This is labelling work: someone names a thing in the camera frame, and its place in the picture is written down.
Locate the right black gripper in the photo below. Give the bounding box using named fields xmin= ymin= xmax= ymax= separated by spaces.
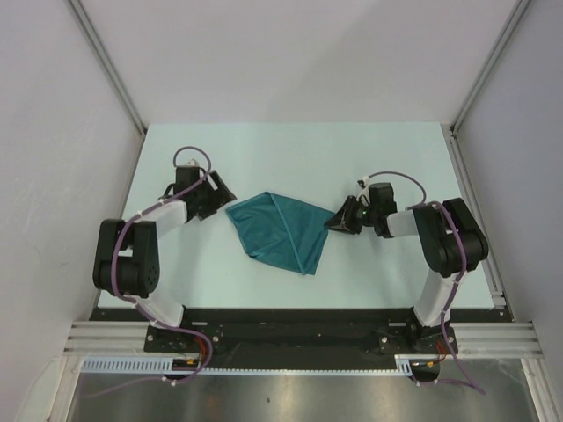
xmin=325 ymin=195 xmax=378 ymax=235

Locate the teal satin napkin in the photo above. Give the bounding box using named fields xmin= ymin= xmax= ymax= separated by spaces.
xmin=226 ymin=192 xmax=333 ymax=275

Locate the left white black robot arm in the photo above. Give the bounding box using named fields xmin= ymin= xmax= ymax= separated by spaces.
xmin=92 ymin=163 xmax=236 ymax=352

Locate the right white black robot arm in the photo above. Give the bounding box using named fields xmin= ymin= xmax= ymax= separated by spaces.
xmin=325 ymin=181 xmax=489 ymax=353

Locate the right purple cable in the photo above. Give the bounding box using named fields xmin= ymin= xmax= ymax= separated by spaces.
xmin=362 ymin=171 xmax=487 ymax=395

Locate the purple cable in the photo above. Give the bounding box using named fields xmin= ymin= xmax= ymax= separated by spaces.
xmin=362 ymin=171 xmax=487 ymax=395
xmin=109 ymin=145 xmax=213 ymax=339

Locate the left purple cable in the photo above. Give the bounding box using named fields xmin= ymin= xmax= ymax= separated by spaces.
xmin=109 ymin=145 xmax=213 ymax=339

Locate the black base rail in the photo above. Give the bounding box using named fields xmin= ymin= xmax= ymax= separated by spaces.
xmin=90 ymin=307 xmax=514 ymax=383

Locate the right aluminium frame post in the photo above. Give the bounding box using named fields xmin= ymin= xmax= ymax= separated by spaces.
xmin=450 ymin=0 xmax=533 ymax=133

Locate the aluminium frame post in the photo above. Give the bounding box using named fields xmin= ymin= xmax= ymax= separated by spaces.
xmin=450 ymin=0 xmax=533 ymax=133
xmin=65 ymin=0 xmax=149 ymax=135

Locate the white slotted cable duct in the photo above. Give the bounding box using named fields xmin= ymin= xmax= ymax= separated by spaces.
xmin=80 ymin=355 xmax=438 ymax=377

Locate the left aluminium frame post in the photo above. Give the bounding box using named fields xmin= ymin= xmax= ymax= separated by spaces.
xmin=65 ymin=0 xmax=149 ymax=135

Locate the aluminium extrusion rail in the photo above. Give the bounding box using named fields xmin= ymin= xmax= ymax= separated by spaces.
xmin=446 ymin=125 xmax=563 ymax=422

